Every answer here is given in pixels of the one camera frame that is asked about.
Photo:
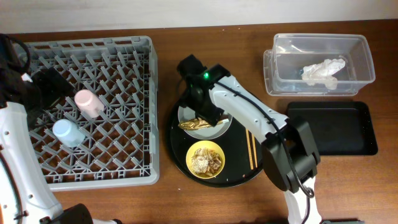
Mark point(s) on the white napkin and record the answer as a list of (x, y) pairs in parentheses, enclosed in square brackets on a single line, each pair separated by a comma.
[(323, 73)]

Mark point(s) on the blue cup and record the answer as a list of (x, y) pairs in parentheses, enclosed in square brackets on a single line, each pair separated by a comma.
[(68, 133)]

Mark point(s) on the grey ceramic plate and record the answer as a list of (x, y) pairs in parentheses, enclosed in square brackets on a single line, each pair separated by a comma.
[(185, 114)]

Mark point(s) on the black rectangular tray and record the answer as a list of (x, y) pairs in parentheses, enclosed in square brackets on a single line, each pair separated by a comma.
[(340, 128)]

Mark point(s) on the wooden chopstick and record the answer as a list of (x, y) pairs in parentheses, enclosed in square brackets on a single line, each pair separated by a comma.
[(248, 139), (254, 153)]

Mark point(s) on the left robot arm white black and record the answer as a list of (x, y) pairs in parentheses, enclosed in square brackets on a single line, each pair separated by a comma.
[(25, 194)]

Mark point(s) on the yellow bowl with food scraps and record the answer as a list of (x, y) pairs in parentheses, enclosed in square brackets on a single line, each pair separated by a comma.
[(205, 159)]

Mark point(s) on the pink cup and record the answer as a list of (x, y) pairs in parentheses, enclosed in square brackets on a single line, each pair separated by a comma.
[(88, 103)]

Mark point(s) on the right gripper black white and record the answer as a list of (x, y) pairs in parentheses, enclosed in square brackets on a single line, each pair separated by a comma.
[(211, 113)]

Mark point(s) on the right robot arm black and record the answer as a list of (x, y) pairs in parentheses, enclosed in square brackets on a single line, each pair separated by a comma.
[(289, 152)]

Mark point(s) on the round black serving tray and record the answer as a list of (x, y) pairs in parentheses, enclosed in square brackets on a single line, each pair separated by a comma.
[(233, 143)]

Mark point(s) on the clear plastic bin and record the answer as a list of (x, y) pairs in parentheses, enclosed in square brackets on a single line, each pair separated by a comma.
[(284, 62)]

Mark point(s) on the gold foil wrapper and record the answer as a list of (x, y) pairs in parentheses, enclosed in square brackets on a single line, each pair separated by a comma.
[(194, 124)]

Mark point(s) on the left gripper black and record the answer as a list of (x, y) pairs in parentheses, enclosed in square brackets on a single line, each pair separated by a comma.
[(54, 88)]

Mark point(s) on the grey plastic dishwasher rack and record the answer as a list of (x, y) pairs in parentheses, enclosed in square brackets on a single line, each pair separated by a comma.
[(121, 145)]

